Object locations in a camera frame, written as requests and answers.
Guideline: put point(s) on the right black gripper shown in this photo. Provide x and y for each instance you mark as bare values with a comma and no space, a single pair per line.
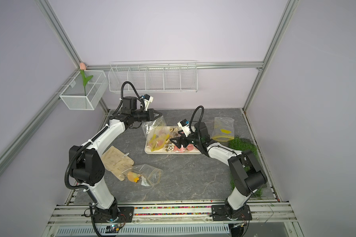
178,138

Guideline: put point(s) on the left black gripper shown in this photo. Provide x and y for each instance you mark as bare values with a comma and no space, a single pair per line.
151,114

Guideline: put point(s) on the cookie ziploc bag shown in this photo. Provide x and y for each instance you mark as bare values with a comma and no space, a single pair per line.
144,175
156,134
223,129

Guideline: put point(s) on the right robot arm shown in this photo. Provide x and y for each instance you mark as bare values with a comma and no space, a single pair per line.
247,173

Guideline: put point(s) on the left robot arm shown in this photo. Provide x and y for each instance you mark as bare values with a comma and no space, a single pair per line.
86,169

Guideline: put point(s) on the poured wrapped cookie pile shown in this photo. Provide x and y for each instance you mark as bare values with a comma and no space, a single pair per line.
169,147

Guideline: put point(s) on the white rectangular tray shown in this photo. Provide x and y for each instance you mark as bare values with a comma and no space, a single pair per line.
161,152

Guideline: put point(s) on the beige work glove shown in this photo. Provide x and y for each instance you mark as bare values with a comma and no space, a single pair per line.
115,163

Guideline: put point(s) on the pink artificial tulip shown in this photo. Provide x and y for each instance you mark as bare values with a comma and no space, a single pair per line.
85,79

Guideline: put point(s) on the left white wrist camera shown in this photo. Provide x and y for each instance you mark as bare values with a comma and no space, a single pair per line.
147,99

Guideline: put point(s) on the white wire wall basket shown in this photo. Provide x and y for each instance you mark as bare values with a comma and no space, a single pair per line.
159,76

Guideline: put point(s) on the white mesh wall box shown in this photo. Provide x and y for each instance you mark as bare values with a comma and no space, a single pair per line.
73,95

